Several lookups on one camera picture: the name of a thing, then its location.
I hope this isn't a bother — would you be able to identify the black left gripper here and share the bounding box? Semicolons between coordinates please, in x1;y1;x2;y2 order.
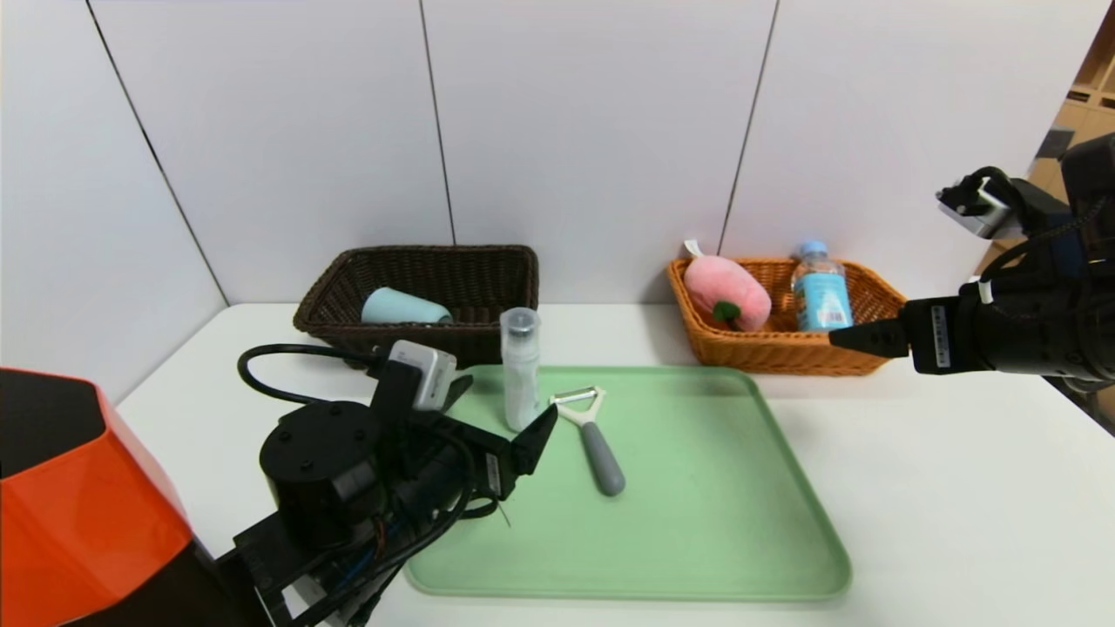
406;374;559;502

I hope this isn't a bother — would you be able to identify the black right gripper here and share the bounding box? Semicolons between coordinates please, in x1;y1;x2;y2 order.
828;279;1079;375

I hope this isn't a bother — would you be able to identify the small translucent spray bottle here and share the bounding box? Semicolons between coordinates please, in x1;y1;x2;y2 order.
500;307;543;434

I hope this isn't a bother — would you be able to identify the water bottle with blue label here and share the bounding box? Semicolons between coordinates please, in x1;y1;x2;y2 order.
790;240;855;333

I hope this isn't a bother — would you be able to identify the blue-grey plastic cup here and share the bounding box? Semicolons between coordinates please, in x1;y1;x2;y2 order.
361;287;454;326

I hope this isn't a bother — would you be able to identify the pink plush peach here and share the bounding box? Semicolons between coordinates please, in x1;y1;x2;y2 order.
682;239;774;333

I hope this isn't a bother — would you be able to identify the orange wicker basket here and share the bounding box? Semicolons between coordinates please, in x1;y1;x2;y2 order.
667;255;909;376

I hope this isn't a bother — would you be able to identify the dark brown wicker basket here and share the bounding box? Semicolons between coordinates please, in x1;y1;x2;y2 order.
293;245;541;369

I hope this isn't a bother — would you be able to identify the light green plastic tray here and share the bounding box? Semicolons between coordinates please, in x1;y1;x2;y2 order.
403;364;853;603

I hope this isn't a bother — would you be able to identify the wooden cabinet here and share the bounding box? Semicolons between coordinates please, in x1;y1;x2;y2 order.
976;4;1115;262

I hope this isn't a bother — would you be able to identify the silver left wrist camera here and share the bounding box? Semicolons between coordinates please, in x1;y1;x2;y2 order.
388;340;457;411

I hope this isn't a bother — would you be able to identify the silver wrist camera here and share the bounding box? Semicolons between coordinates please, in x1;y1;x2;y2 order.
936;177;1020;239
388;340;457;411

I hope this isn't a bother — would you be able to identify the white peeler with grey handle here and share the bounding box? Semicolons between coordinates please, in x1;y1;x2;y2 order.
550;387;627;498

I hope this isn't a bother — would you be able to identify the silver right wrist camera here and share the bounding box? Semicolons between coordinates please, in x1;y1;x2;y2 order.
936;177;1020;239

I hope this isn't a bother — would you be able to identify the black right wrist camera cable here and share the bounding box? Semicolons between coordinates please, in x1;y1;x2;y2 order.
958;165;1077;280

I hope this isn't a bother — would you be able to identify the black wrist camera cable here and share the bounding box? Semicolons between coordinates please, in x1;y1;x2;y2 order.
958;165;1077;280
237;343;390;407

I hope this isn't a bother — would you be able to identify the black left wrist camera cable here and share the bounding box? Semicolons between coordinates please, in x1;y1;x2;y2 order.
237;343;390;407

